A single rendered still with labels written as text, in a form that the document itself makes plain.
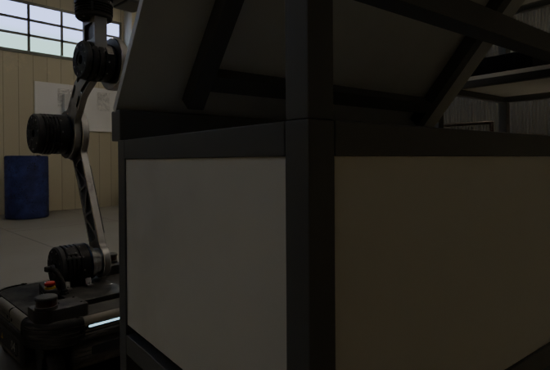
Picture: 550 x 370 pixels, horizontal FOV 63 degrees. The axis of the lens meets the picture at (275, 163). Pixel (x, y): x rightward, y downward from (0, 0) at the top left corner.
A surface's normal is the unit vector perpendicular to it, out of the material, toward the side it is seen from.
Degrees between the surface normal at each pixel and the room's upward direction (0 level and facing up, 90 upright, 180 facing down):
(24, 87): 90
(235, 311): 90
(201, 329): 90
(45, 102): 90
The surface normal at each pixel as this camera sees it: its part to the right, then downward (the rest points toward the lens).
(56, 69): 0.71, 0.00
